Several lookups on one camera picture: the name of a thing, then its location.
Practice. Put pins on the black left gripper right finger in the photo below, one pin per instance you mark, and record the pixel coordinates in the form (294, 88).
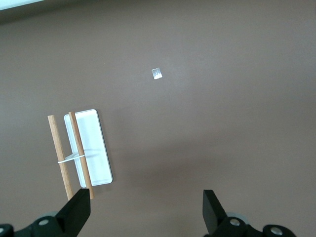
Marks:
(217, 219)

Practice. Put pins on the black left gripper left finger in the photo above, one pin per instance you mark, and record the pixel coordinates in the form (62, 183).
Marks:
(71, 217)

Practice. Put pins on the wooden rack rod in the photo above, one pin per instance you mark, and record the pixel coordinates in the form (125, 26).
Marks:
(77, 140)
(58, 148)

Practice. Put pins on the white rectangular rack tray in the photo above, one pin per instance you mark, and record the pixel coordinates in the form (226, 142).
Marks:
(93, 138)

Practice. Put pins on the brown table cover sheet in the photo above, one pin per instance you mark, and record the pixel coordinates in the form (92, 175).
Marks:
(197, 123)

